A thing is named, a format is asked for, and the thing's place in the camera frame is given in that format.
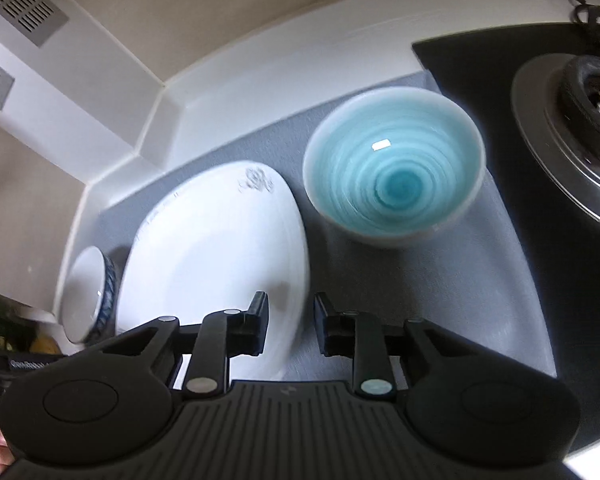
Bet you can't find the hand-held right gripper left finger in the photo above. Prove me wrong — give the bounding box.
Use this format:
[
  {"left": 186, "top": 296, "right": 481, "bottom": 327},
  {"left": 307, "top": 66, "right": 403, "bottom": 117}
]
[{"left": 87, "top": 291, "right": 270, "bottom": 406}]

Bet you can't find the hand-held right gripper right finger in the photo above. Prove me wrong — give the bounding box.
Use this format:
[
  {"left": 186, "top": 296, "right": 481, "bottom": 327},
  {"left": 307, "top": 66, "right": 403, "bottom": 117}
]
[{"left": 314, "top": 292, "right": 486, "bottom": 397}]

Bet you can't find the white floral square plate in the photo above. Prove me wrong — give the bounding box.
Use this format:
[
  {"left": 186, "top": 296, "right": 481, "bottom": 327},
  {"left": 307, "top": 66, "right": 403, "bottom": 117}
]
[{"left": 116, "top": 160, "right": 312, "bottom": 382}]

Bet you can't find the white bowl blue patterned rim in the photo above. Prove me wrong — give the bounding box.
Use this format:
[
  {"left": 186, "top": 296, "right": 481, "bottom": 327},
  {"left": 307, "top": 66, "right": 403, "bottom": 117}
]
[{"left": 60, "top": 246, "right": 119, "bottom": 345}]

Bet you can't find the turquoise ceramic bowl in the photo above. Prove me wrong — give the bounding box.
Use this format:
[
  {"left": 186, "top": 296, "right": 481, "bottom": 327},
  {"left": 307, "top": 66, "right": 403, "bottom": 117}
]
[{"left": 302, "top": 86, "right": 485, "bottom": 249}]

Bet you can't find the grey and white printed mat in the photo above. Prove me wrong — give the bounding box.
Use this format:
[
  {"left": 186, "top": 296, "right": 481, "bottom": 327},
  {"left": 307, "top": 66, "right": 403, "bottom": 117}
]
[{"left": 97, "top": 72, "right": 556, "bottom": 382}]

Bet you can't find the black glass gas cooktop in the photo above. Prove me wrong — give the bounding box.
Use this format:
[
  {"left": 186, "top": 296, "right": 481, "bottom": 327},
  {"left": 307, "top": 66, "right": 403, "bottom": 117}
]
[{"left": 412, "top": 22, "right": 600, "bottom": 461}]

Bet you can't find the round steel gas burner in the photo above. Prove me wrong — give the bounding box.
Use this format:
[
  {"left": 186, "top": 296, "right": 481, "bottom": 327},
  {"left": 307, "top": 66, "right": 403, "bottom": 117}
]
[{"left": 511, "top": 52, "right": 600, "bottom": 233}]

